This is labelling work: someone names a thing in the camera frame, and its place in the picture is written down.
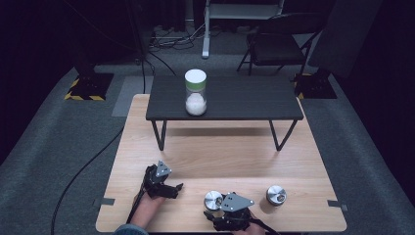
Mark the white desk frame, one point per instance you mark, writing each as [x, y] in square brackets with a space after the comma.
[206, 32]

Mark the round metal shaker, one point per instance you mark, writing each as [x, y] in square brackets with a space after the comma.
[212, 199]
[276, 195]

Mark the black stand pole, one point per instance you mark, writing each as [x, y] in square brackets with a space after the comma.
[142, 32]

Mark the grey panel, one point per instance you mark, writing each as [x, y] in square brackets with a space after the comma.
[342, 36]

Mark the person's right hand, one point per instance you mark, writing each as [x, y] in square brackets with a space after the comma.
[249, 230]

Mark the black tape strip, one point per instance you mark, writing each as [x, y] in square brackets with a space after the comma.
[336, 204]
[105, 201]

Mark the clear jar with white lid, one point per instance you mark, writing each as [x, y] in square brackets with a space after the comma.
[195, 94]

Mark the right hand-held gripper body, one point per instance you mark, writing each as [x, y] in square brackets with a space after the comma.
[235, 212]

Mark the small black shelf table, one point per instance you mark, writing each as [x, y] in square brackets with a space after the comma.
[241, 98]

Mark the stand base with striped tape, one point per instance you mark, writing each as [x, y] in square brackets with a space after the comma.
[315, 87]
[88, 87]

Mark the person's left hand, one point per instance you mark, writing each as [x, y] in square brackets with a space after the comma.
[152, 202]

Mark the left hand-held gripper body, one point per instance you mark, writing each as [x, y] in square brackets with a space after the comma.
[156, 181]

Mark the black folding chair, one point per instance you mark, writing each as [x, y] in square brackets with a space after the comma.
[277, 45]

